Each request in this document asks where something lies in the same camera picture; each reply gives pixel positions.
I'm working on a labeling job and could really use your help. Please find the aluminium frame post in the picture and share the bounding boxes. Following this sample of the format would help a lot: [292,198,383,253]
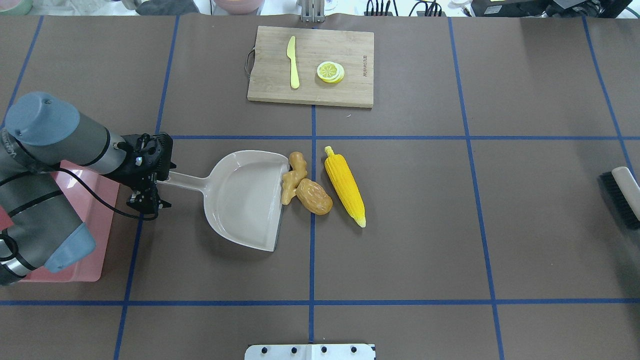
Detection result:
[296,0,326,23]

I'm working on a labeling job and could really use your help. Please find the dark grey cloth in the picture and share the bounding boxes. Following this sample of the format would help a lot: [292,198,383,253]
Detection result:
[135,0,200,16]

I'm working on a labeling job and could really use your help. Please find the pink bowl with ice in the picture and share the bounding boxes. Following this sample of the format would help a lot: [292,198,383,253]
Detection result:
[213,0,265,15]

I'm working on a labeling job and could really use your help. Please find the yellow toy knife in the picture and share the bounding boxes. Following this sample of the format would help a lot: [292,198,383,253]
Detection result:
[286,35,300,89]

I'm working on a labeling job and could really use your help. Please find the toy brown potato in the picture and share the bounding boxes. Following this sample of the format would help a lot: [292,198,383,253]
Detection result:
[295,178,333,215]

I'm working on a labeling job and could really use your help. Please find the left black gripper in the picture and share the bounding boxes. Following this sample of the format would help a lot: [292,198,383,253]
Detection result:
[107,132,177,213]

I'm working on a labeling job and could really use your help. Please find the toy yellow corn cob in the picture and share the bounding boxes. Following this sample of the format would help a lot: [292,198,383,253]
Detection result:
[324,146,367,228]

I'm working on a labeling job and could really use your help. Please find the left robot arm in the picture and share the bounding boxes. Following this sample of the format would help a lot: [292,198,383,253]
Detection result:
[0,91,176,286]

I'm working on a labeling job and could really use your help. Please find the toy lemon slices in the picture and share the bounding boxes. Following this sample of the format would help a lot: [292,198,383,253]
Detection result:
[316,61,345,84]

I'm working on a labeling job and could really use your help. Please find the pink plastic bin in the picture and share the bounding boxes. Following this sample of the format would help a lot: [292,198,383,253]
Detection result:
[23,172,114,283]

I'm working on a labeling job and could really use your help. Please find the wooden cutting board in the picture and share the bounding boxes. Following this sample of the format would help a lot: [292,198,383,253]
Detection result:
[247,25,375,109]

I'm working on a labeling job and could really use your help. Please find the beige plastic dustpan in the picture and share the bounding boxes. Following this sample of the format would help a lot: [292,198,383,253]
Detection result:
[161,150,290,252]

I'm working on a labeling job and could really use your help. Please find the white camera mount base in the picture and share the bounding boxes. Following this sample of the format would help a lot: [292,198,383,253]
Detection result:
[244,343,377,360]

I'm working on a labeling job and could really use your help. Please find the toy ginger root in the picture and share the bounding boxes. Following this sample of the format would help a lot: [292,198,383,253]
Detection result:
[281,152,308,206]

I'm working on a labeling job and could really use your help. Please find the beige hand brush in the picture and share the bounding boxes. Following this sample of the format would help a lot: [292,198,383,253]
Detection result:
[599,166,640,231]

